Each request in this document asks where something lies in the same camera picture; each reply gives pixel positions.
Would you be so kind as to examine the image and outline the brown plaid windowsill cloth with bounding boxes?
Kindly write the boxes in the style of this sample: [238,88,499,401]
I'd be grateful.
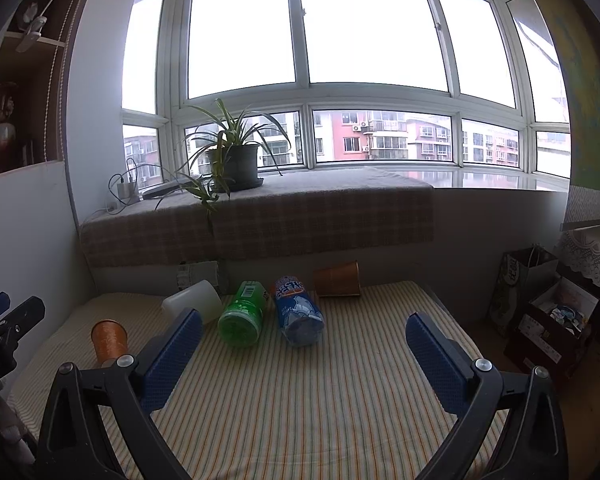
[80,167,434,268]

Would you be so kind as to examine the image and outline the green plastic bottle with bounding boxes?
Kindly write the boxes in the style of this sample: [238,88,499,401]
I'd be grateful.
[218,281,268,348]

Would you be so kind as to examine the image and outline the white plastic cup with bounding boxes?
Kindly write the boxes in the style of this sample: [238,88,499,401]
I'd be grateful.
[161,280,223,325]

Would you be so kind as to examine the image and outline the blue plastic bottle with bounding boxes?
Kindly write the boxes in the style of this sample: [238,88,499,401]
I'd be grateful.
[274,275,325,347]

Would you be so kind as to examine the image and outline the green white paper bag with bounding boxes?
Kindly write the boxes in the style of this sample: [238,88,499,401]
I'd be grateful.
[489,245,558,332]

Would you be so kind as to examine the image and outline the orange patterned paper cup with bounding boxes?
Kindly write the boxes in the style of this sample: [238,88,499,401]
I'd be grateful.
[91,320,129,367]

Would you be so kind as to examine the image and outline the orange paper cup far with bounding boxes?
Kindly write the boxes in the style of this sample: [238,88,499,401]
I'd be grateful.
[313,261,362,297]

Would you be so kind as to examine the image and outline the dark cardboard box with items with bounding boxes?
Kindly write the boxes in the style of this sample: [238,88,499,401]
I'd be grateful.
[504,275,600,375]

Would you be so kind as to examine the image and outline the brown wooden shelf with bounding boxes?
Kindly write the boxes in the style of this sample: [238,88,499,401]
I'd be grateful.
[0,0,86,174]

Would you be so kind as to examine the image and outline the striped table cloth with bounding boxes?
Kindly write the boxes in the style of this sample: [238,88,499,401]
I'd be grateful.
[7,278,511,480]

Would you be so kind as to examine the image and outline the potted spider plant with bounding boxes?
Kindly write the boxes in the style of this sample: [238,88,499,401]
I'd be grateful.
[163,98,291,214]

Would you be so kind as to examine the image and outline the white charger with cables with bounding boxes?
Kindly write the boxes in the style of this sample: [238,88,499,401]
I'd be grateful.
[106,156,140,214]

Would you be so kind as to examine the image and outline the white lace cloth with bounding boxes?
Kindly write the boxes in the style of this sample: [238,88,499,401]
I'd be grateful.
[556,226,600,288]

